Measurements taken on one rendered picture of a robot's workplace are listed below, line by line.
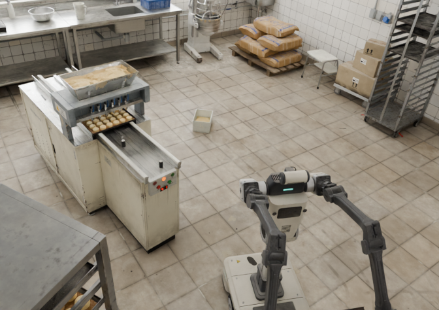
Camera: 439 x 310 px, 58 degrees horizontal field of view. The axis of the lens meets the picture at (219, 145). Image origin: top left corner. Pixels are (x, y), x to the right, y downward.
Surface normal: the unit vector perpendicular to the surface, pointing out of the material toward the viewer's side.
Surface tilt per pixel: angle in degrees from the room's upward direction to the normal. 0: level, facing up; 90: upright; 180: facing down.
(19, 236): 0
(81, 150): 90
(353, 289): 0
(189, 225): 0
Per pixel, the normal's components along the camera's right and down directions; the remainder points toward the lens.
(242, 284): 0.06, -0.81
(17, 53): 0.56, 0.51
